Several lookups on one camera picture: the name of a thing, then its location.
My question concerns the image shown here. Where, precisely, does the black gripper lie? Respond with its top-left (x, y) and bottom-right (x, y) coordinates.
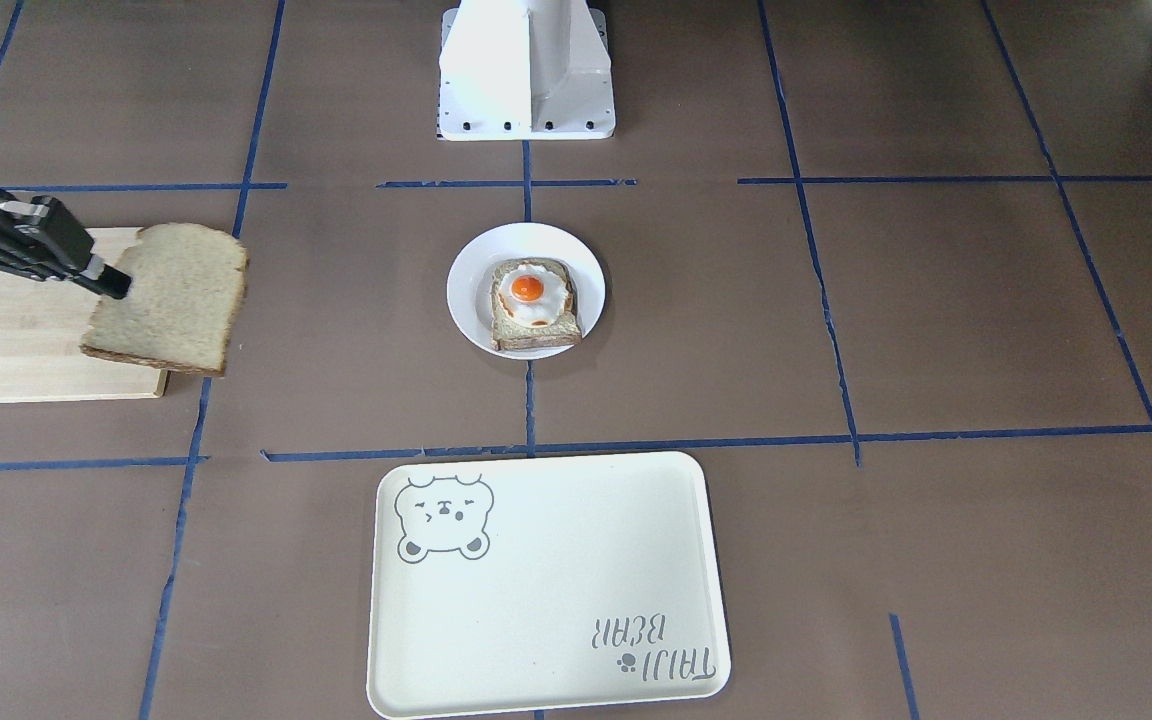
top-left (0, 188), bottom-right (132, 300)

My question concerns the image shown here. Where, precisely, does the brown bread slice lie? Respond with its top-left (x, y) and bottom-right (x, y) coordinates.
top-left (79, 223), bottom-right (250, 377)

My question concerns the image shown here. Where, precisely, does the white round plate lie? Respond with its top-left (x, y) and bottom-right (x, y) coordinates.
top-left (445, 222), bottom-right (607, 361)

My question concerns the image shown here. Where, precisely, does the light wooden cutting board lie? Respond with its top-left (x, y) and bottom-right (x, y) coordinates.
top-left (0, 272), bottom-right (168, 404)

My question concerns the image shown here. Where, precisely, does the toast with fried egg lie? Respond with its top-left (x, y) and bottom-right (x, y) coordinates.
top-left (488, 258), bottom-right (584, 353)

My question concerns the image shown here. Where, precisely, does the cream bear serving tray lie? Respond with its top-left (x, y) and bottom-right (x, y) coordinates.
top-left (366, 450), bottom-right (732, 719)

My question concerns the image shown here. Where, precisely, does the white camera mast with base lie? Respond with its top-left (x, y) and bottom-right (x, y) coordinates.
top-left (435, 1), bottom-right (617, 142)

